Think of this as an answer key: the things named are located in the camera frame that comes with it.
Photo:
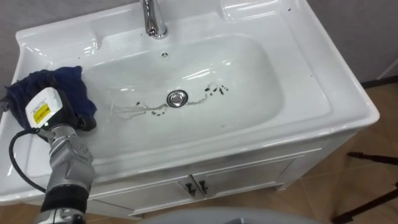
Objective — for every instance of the dark blue cloth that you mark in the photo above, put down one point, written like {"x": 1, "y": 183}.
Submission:
{"x": 73, "y": 88}

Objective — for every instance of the black tripod stand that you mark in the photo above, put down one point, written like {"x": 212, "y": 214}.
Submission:
{"x": 370, "y": 186}

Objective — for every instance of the white sink vanity cabinet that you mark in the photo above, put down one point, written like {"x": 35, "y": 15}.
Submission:
{"x": 199, "y": 109}

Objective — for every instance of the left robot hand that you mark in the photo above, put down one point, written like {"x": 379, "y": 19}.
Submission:
{"x": 46, "y": 107}

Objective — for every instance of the chrome sink drain plug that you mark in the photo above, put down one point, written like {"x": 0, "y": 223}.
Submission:
{"x": 177, "y": 98}

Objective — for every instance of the chrome faucet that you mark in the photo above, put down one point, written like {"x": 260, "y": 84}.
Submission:
{"x": 154, "y": 18}

